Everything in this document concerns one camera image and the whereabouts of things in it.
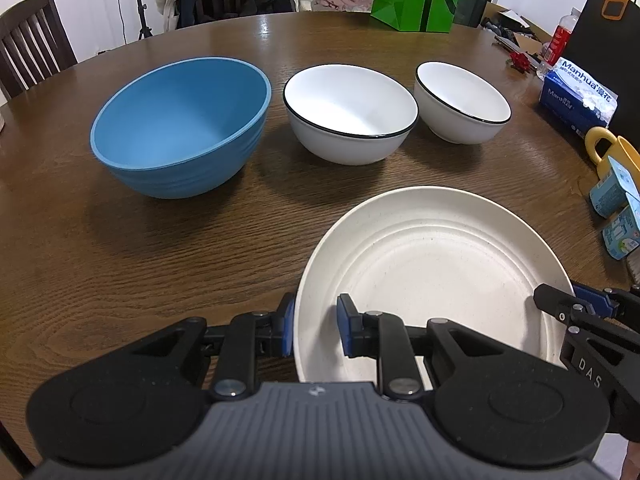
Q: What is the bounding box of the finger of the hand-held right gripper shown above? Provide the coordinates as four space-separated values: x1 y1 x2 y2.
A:
574 284 640 331
532 284 588 333

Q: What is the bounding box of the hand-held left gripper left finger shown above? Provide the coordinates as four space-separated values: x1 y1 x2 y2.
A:
132 292 296 401

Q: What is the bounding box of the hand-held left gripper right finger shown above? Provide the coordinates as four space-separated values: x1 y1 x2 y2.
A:
336 294 506 401

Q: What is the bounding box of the cream plate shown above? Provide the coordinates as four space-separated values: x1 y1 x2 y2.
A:
292 186 577 386

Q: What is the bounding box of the small white black-rimmed bowl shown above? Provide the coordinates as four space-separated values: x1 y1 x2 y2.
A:
413 61 513 146

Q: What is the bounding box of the large white black-rimmed bowl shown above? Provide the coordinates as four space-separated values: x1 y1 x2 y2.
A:
282 63 419 166

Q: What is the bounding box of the blue bowl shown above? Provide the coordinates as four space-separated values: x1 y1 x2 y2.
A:
90 56 272 200

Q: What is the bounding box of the light blue yogurt cup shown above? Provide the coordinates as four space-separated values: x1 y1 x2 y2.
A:
602 195 640 261
589 156 640 219

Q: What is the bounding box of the yellow mug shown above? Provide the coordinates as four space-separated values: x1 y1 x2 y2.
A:
584 126 640 181

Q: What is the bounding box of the blue tissue pack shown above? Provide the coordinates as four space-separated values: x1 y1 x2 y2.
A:
539 57 619 137

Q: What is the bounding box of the plastic bottle red label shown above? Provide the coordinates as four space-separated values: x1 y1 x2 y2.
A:
537 7 583 81

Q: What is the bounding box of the black paper bag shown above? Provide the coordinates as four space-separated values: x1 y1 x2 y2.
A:
562 0 640 146

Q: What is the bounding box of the cardboard box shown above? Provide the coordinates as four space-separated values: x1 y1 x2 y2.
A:
480 2 543 41

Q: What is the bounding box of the pink blanket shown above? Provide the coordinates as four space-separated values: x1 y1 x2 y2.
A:
312 0 373 12

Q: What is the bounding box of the black garment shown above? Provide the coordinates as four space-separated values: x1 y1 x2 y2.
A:
220 0 291 18

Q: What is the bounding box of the navy garment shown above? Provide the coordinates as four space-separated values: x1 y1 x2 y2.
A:
175 0 201 28

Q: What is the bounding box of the studio light on stand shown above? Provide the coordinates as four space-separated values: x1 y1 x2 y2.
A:
127 0 153 42

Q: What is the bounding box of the dark wooden slatted chair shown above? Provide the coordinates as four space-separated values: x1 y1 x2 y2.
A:
0 0 78 101

